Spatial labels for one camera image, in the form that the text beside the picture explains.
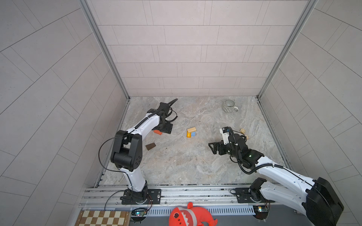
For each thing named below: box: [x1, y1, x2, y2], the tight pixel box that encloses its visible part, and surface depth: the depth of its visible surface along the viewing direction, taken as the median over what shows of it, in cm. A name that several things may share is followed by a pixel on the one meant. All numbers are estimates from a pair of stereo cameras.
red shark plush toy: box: [168, 201, 219, 226], surface depth 62 cm
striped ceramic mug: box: [222, 99, 239, 113], surface depth 104 cm
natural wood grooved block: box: [187, 127, 197, 133], surface depth 97 cm
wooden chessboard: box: [74, 210, 131, 226], surface depth 64 cm
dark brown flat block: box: [145, 142, 157, 151], surface depth 90 cm
